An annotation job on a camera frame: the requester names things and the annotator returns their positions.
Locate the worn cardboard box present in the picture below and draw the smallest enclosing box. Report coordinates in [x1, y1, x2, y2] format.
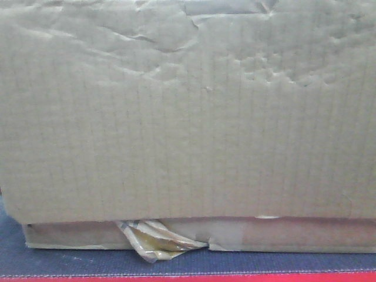
[1, 1, 375, 253]

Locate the red metal frame table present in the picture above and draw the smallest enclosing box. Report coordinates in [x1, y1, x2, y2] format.
[1, 271, 375, 282]

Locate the peeling packing tape strip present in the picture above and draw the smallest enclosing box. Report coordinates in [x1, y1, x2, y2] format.
[115, 220, 209, 263]

